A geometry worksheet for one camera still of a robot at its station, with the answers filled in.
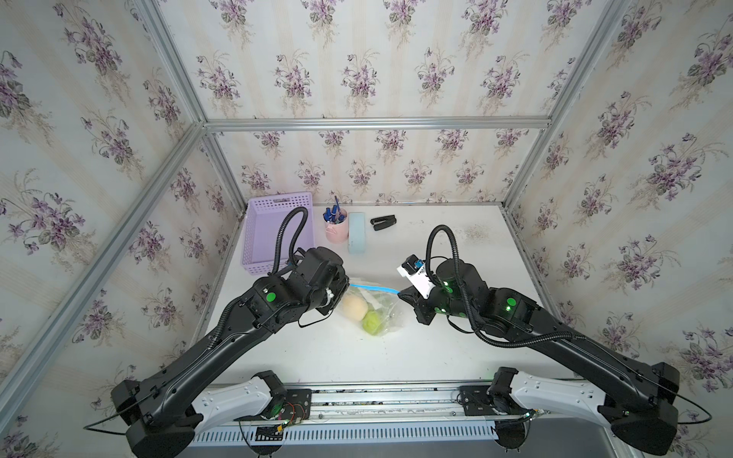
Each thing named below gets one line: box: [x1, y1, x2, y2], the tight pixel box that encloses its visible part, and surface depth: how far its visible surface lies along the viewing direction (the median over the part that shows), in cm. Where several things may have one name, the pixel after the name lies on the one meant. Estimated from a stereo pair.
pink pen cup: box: [321, 211, 350, 245], surface depth 104 cm
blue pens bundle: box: [322, 195, 346, 225], surface depth 106 cm
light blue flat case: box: [347, 211, 366, 254], surface depth 110 cm
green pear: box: [362, 310, 381, 336], surface depth 83 cm
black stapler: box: [370, 214, 398, 231], surface depth 116 cm
